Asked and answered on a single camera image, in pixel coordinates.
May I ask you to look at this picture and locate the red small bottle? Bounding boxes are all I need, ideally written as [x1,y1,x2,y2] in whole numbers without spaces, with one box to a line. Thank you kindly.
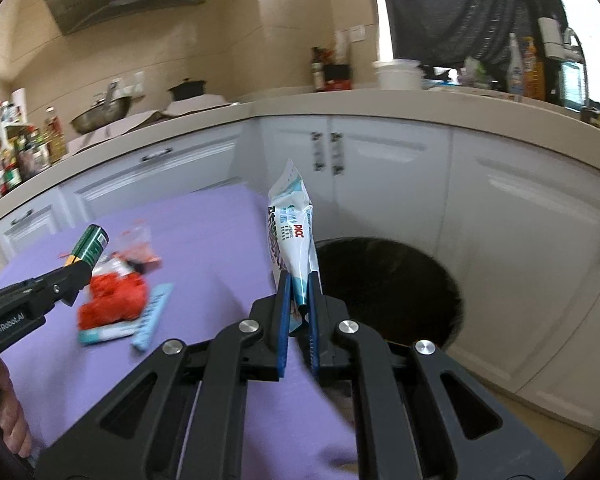
[92,254,146,278]

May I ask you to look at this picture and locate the orange detergent bottle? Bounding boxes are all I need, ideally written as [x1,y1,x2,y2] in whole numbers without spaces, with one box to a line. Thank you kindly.
[522,36,546,101]

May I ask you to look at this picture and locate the black trash bin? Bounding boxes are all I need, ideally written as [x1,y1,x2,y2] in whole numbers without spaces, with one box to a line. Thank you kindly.
[316,237,465,349]

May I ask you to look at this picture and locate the condiment rack with bottles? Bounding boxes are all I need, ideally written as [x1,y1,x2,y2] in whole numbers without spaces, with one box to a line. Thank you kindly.
[0,88,50,199]

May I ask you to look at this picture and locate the black pot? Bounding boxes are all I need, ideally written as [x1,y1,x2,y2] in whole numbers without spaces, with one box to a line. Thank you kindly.
[169,78,207,101]

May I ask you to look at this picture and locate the cardboard stove cover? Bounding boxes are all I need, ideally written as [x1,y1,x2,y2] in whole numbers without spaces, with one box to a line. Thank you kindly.
[68,94,230,156]

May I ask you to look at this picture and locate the white lidded bucket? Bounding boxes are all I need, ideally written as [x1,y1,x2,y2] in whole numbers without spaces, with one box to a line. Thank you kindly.
[373,60,424,90]

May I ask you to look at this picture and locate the purple tablecloth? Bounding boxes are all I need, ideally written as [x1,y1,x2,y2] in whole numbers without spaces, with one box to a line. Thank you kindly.
[3,184,356,479]

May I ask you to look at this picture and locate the person's left hand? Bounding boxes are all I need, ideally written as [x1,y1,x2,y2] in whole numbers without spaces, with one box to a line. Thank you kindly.
[0,358,32,458]

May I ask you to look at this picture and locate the dark window curtain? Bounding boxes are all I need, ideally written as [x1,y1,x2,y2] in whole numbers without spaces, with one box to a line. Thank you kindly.
[386,0,568,70]

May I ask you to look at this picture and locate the dark sauce bottle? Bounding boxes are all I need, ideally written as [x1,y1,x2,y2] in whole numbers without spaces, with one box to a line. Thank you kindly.
[311,47,325,92]

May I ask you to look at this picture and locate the white blue toothpaste tube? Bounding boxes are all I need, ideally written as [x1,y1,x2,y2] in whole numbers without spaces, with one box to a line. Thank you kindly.
[266,159,318,333]

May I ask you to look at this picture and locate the orange dotted clear bag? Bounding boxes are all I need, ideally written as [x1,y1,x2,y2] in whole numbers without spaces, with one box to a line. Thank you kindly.
[112,221,162,274]

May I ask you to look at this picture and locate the cooking oil bottle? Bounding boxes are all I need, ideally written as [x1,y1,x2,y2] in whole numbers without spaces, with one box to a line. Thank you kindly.
[44,106,67,164]

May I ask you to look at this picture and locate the orange plastic bag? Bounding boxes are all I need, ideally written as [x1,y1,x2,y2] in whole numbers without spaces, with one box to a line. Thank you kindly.
[78,272,149,330]

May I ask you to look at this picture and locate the teal white tube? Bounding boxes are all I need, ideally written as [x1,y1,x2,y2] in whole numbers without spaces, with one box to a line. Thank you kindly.
[78,321,140,346]

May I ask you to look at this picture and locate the white spray bottle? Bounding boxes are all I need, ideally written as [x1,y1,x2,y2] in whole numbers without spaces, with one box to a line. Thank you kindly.
[506,32,524,96]

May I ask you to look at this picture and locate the light blue comb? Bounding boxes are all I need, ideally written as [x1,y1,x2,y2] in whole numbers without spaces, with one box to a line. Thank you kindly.
[131,283,174,353]

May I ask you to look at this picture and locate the white right cabinet doors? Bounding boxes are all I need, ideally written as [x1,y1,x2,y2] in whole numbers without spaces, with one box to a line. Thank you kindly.
[438,129,600,430]

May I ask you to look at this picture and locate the red black utensil holder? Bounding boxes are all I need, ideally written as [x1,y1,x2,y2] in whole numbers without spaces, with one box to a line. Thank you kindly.
[323,63,352,91]

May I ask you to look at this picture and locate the white drawer cabinet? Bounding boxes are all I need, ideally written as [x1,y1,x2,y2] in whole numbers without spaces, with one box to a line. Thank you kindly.
[0,110,249,260]

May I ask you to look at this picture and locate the white corner cabinet doors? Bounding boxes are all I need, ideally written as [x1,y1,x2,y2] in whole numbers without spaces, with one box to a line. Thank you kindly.
[260,116,452,255]

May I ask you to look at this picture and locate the steel wok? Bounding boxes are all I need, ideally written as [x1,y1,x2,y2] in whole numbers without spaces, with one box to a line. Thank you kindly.
[71,80,132,134]

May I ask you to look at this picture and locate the chrome faucet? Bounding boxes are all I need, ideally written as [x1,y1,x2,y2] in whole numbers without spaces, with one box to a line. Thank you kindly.
[538,18,600,124]

